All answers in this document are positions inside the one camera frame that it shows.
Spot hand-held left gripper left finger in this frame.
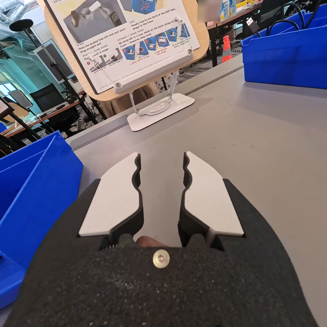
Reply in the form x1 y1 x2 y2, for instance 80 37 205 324
78 152 144 243

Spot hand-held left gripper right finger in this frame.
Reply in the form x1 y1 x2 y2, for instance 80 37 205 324
180 151 245 248

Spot blue plastic bin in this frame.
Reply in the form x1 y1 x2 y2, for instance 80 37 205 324
241 10 327 90
0 130 83 309

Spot black hub cable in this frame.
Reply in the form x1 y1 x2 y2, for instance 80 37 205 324
246 17 304 39

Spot cardboard box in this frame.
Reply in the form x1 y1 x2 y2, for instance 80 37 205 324
110 84 159 118

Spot laminated picture sheet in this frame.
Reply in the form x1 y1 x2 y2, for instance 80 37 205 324
153 73 175 93

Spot orange traffic cone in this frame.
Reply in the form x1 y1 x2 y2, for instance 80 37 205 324
222 35 232 63

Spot wooden document stand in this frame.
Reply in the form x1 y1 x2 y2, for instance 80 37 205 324
43 0 210 132

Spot brown office table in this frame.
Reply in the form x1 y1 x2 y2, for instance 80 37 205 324
207 3 263 67

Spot silver ceiling ducts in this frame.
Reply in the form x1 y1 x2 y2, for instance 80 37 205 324
0 0 46 24

